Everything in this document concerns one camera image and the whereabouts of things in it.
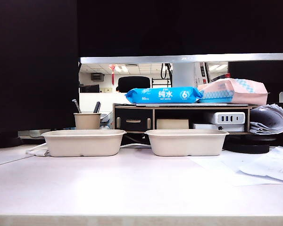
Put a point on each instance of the beige cardboard box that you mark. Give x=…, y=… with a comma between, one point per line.
x=172, y=124

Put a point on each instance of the beige paper box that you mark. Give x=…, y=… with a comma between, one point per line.
x=186, y=143
x=85, y=143

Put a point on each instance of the flat white device box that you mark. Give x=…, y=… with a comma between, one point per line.
x=207, y=126

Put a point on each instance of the wooden desk shelf organizer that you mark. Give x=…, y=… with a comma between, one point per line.
x=122, y=117

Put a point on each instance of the blue wet wipes pack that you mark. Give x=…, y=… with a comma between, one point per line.
x=155, y=95

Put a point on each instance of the black office chair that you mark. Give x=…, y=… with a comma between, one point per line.
x=134, y=83

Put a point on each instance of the red hanging knot ornament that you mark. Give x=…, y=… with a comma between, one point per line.
x=113, y=70

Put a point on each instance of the beige paper cup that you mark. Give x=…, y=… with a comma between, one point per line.
x=87, y=121

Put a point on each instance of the metal-headed tool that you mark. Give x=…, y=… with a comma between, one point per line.
x=77, y=106

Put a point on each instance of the white red printed carton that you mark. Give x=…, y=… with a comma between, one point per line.
x=200, y=75

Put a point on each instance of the white power strip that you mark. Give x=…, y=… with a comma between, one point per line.
x=228, y=117

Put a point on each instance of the large black silver-edged monitor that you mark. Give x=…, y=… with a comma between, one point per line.
x=179, y=28

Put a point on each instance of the white paper sheet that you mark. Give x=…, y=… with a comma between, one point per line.
x=221, y=164
x=273, y=164

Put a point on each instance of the pink tissue pack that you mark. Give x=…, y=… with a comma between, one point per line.
x=250, y=94

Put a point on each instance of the silver monitor stand plate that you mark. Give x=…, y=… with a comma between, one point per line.
x=33, y=133

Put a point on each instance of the black round stand base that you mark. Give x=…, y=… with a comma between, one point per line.
x=247, y=147

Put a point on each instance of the folded stack of papers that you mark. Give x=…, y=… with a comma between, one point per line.
x=271, y=120

